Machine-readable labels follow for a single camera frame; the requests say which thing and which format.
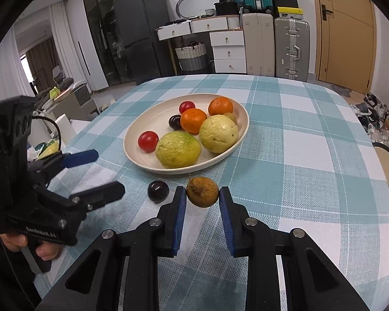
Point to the yellow-green guava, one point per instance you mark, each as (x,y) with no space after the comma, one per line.
(178,150)

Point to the teal checked tablecloth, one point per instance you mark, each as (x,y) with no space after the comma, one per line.
(295,168)

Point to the black storage box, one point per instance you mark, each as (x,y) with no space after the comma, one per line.
(226,8)

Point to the white curtain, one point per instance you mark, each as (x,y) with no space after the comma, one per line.
(69,45)

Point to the woven laundry basket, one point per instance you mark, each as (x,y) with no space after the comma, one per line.
(192,58)

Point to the white drawer dresser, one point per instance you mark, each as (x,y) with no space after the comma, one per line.
(228,48)

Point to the oval white mirror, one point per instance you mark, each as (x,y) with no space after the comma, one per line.
(181,5)

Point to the person's left hand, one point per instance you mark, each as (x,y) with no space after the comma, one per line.
(13,242)

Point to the brown round fruit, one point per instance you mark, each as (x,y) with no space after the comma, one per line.
(230,117)
(202,191)

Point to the black and yellow shoe box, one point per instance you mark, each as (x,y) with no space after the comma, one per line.
(289,13)

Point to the dark glass cabinet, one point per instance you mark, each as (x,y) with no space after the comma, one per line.
(99,39)

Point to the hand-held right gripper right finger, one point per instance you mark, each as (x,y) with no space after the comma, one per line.
(228,220)

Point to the pale yellow guava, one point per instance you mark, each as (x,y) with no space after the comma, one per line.
(218,133)

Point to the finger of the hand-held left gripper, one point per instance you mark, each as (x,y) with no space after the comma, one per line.
(103,192)
(81,157)

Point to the wooden door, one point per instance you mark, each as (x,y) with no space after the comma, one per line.
(347,39)

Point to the round beige stool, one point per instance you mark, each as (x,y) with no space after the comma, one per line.
(387,165)

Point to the orange mandarin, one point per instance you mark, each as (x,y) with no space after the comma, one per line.
(220,106)
(193,120)

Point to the dark purple plum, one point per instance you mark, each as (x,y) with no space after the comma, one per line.
(174,122)
(158,191)

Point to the small white basket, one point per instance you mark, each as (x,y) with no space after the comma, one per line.
(209,11)

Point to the silver suitcase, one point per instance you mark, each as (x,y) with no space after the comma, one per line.
(291,50)

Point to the red tomato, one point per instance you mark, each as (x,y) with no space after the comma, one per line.
(186,107)
(148,141)

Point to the dark grey refrigerator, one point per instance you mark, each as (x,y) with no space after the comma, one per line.
(141,32)

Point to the white box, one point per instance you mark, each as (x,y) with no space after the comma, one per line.
(64,128)

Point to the person's left forearm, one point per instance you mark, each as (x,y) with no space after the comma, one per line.
(9,281)

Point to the loose sneakers pile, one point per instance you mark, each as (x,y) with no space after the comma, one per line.
(376,110)

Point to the beige suitcase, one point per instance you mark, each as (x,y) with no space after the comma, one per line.
(257,45)

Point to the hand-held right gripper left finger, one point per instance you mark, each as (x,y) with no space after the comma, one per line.
(178,220)

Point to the cream round plate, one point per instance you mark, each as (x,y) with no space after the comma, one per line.
(158,116)

